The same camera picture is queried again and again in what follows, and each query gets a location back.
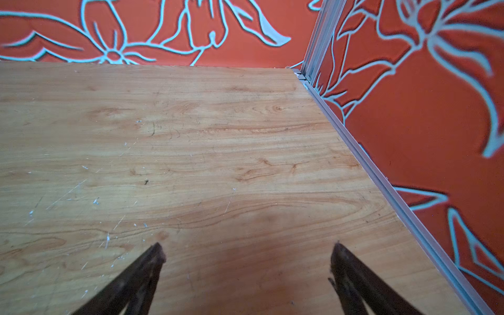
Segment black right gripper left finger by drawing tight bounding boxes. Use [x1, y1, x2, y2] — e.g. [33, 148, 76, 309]
[74, 243, 166, 314]

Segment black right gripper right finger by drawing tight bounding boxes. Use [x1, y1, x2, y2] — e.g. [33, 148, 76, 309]
[328, 242, 421, 314]

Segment aluminium frame rails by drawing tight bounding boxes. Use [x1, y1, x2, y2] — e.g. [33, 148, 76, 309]
[296, 1, 493, 314]

